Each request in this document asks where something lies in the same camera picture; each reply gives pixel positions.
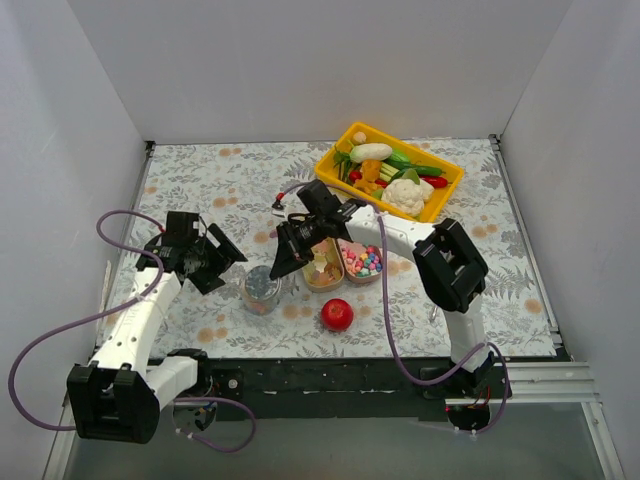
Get silver jar lid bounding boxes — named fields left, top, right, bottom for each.
left=244, top=265, right=280, bottom=301

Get clear glass jar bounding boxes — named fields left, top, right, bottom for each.
left=240, top=274, right=281, bottom=316

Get beige tray gummy candies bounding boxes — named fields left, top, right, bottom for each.
left=302, top=239, right=345, bottom=293

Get pink tray colourful candies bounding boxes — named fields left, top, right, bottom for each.
left=336, top=239, right=383, bottom=284

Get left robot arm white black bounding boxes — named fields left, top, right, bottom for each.
left=67, top=211, right=246, bottom=444

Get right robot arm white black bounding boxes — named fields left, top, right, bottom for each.
left=270, top=180, right=499, bottom=398

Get yellow plastic bin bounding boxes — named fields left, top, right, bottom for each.
left=314, top=122, right=464, bottom=223

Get red apple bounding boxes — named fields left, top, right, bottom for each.
left=321, top=298, right=354, bottom=332

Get orange yellow pepper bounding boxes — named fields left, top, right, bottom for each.
left=354, top=160, right=382, bottom=194

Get white eggplant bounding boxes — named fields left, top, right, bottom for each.
left=349, top=143, right=393, bottom=164

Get white cauliflower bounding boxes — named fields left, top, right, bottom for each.
left=381, top=178, right=435, bottom=217

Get small beige mushroom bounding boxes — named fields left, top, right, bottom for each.
left=352, top=131, right=367, bottom=144

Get green cucumber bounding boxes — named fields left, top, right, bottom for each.
left=384, top=159, right=444, bottom=177

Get red chili pepper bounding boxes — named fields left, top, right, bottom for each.
left=421, top=176, right=449, bottom=189

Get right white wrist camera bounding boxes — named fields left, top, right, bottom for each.
left=271, top=199, right=287, bottom=218

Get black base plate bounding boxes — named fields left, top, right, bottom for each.
left=154, top=349, right=512, bottom=422

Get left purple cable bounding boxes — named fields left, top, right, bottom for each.
left=7, top=209, right=257, bottom=454

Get purple cable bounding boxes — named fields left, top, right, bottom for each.
left=7, top=209, right=257, bottom=454
left=272, top=182, right=512, bottom=434

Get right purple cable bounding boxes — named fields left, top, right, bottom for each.
left=272, top=182, right=512, bottom=434

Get aluminium rail frame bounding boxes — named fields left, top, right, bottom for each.
left=42, top=133, right=626, bottom=480

